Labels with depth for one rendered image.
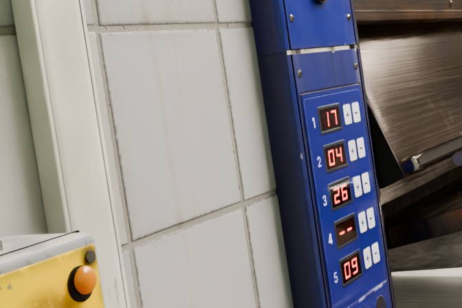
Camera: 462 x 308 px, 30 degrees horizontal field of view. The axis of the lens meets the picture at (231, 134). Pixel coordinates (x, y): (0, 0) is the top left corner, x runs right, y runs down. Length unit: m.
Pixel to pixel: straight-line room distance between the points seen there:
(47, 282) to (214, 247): 0.27
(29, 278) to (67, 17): 0.19
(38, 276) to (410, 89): 0.75
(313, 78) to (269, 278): 0.19
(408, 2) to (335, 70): 0.33
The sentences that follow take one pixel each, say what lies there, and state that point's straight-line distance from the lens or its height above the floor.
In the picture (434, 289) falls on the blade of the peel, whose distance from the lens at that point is 1.54.
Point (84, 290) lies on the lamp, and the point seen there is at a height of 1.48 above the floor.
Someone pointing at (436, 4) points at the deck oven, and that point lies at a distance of 1.26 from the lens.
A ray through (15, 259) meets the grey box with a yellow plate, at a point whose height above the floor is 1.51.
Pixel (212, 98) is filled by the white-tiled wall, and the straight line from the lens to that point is 0.71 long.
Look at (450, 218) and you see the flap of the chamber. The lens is 0.97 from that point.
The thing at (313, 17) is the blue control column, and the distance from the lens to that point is 0.82.
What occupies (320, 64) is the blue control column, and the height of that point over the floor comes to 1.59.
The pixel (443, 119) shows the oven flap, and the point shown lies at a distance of 1.17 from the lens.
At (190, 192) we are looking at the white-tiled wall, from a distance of 0.67.
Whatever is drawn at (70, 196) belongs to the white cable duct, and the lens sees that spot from 0.54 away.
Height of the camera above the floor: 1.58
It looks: 3 degrees down
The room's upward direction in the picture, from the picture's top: 8 degrees counter-clockwise
